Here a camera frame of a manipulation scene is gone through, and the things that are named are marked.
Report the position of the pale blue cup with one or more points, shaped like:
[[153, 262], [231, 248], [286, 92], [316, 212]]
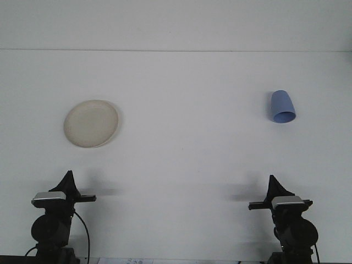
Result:
[[280, 104]]

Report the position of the pale round plate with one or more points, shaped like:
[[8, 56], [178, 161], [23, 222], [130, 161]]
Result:
[[90, 123]]

